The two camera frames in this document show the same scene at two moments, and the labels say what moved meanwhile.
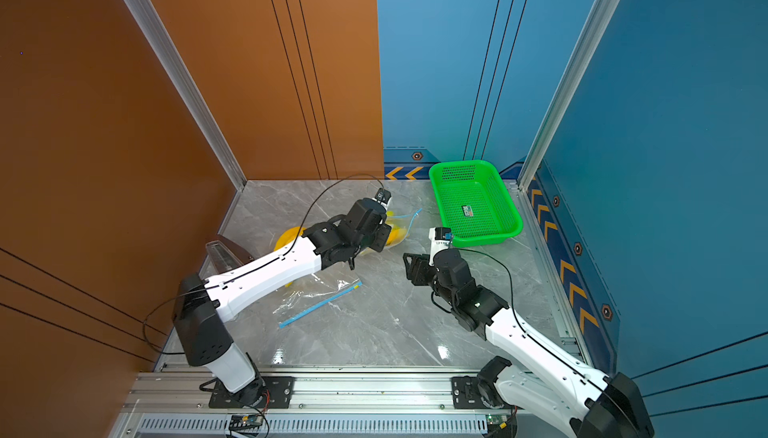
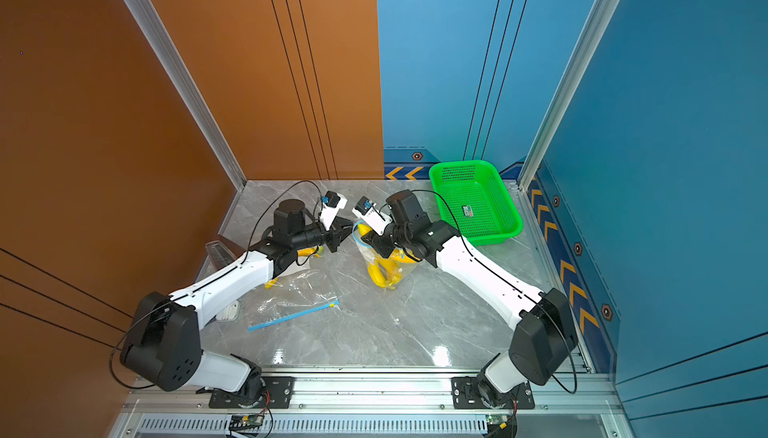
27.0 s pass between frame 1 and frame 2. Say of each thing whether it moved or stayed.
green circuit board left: stayed
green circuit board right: stayed
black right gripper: moved
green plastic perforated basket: stayed
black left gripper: moved
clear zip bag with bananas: moved
